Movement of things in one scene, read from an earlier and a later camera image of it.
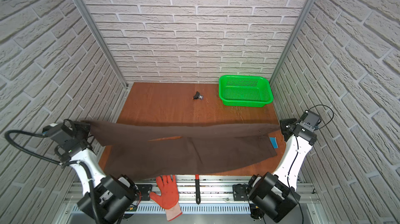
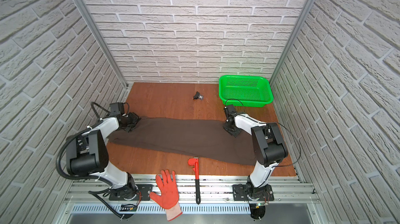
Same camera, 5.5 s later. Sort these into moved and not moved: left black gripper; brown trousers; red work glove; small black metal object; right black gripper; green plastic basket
Moved: right black gripper; left black gripper; brown trousers
Not moved: small black metal object; red work glove; green plastic basket
